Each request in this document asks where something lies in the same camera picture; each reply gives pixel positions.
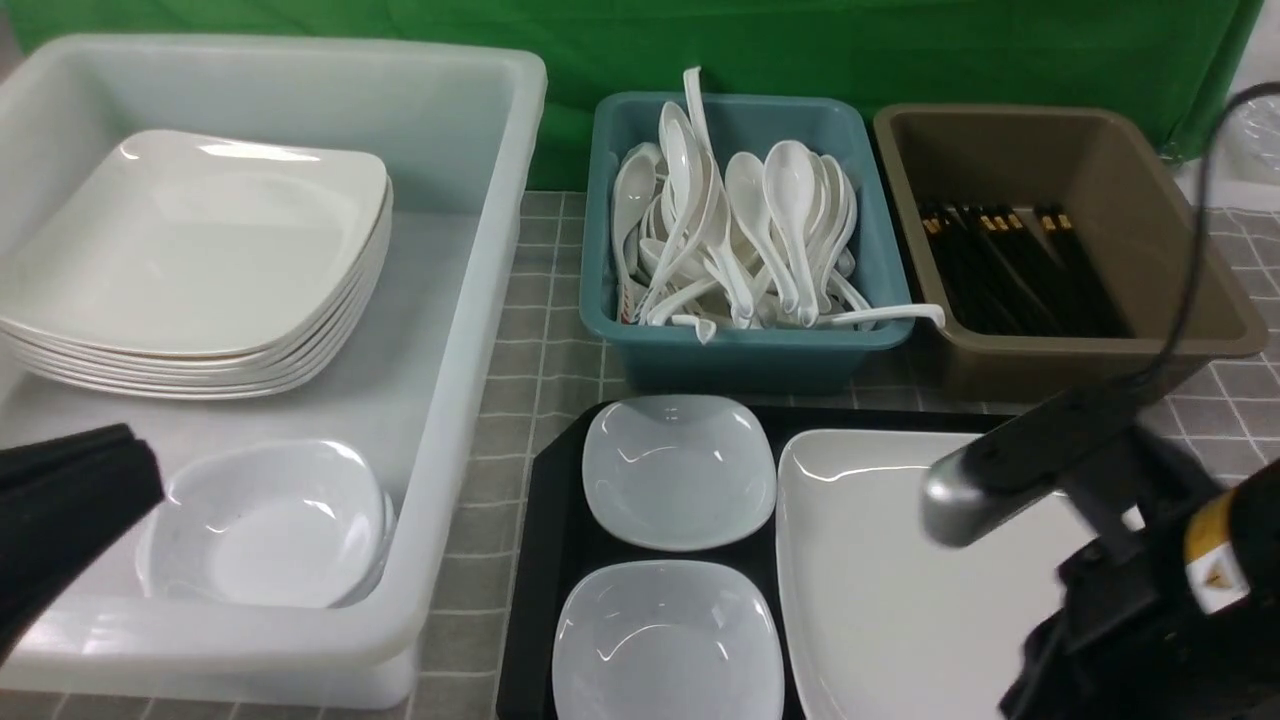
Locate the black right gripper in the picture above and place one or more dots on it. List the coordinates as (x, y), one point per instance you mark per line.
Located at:
(1150, 621)

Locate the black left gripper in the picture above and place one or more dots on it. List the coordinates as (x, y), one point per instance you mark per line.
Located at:
(64, 502)

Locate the large white square plate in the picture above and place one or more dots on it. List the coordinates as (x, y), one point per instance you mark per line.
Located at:
(884, 623)

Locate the small white square bowl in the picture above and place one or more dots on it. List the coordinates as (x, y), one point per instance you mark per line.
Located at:
(678, 473)
(667, 639)

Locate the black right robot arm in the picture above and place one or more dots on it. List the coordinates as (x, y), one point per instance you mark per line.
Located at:
(1260, 580)

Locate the stack of small white bowls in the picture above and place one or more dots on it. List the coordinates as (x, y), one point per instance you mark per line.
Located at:
(302, 524)

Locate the stack of white square plates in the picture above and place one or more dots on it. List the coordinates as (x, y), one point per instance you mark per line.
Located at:
(195, 267)

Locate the black chopsticks bundle in bin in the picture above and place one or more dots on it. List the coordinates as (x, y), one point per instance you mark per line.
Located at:
(1006, 277)

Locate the brown plastic bin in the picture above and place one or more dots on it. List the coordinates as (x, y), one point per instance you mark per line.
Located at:
(1130, 218)

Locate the grey checked tablecloth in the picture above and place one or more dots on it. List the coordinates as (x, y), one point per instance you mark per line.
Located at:
(546, 369)

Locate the black plastic serving tray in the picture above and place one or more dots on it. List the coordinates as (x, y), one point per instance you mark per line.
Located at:
(563, 544)

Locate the clear plastic wrap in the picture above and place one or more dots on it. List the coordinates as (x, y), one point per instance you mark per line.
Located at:
(1252, 141)

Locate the large white plastic tub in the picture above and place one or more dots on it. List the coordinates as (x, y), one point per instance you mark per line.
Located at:
(456, 127)

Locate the green backdrop cloth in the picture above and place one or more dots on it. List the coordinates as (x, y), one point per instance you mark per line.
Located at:
(1165, 65)

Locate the pile of white soup spoons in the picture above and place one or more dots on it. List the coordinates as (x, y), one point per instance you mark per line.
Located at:
(725, 222)

